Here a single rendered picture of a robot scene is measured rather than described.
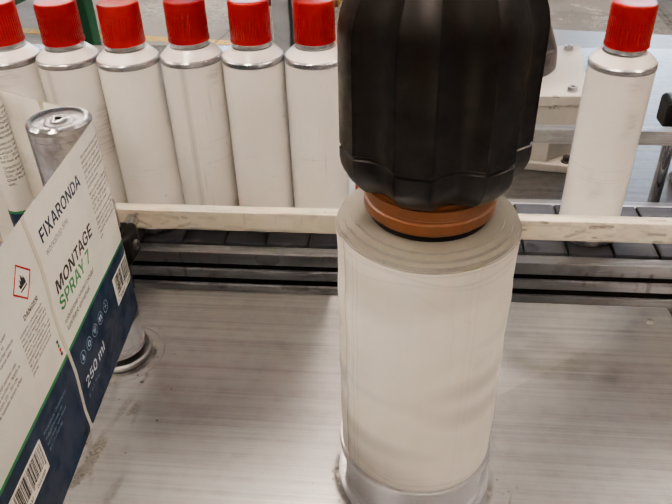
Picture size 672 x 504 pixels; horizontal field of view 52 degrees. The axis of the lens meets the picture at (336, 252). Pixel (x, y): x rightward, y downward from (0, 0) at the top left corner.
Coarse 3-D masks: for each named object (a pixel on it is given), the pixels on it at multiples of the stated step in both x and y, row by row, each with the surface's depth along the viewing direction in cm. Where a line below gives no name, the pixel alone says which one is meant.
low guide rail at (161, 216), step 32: (160, 224) 62; (192, 224) 62; (224, 224) 62; (256, 224) 61; (288, 224) 61; (320, 224) 61; (544, 224) 59; (576, 224) 59; (608, 224) 58; (640, 224) 58
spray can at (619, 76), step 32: (640, 0) 52; (608, 32) 53; (640, 32) 51; (608, 64) 53; (640, 64) 52; (608, 96) 54; (640, 96) 54; (576, 128) 58; (608, 128) 55; (640, 128) 56; (576, 160) 58; (608, 160) 57; (576, 192) 59; (608, 192) 58
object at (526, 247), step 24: (624, 216) 65; (648, 216) 65; (144, 240) 64; (168, 240) 64; (192, 240) 64; (216, 240) 64; (240, 240) 64; (264, 240) 64; (288, 240) 63; (312, 240) 63; (336, 240) 63; (528, 240) 63; (552, 240) 62
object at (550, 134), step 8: (536, 128) 63; (544, 128) 63; (552, 128) 63; (560, 128) 62; (568, 128) 62; (648, 128) 62; (656, 128) 62; (664, 128) 62; (536, 136) 63; (544, 136) 63; (552, 136) 63; (560, 136) 63; (568, 136) 62; (640, 136) 62; (648, 136) 62; (656, 136) 62; (664, 136) 62; (640, 144) 62; (648, 144) 62; (656, 144) 62; (664, 144) 62
